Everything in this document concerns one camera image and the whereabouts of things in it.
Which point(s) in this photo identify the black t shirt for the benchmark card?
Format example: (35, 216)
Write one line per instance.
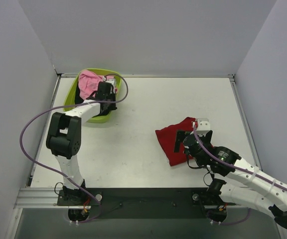
(78, 100)

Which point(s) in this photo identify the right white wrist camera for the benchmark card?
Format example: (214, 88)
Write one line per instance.
(202, 126)

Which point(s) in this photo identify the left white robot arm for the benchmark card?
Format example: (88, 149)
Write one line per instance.
(64, 134)

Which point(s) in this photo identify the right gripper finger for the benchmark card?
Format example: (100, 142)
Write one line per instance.
(209, 136)
(180, 136)

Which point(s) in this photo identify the red t shirt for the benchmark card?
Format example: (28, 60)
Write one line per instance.
(167, 136)

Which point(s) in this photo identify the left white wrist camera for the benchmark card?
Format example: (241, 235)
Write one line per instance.
(110, 79)

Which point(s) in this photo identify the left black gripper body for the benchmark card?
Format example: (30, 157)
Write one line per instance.
(103, 90)

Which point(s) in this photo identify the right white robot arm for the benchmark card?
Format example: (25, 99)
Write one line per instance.
(234, 179)

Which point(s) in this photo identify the pink t shirt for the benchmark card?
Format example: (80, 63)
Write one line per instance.
(88, 83)

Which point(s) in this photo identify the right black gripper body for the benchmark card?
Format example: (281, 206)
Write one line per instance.
(181, 137)

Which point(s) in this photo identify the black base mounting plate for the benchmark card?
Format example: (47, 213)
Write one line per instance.
(140, 203)

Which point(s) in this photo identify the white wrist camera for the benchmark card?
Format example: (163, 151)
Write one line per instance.
(202, 126)
(110, 79)

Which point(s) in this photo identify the green plastic basin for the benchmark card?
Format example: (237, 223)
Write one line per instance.
(88, 108)

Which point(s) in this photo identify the aluminium extrusion rail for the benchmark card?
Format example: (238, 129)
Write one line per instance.
(36, 198)

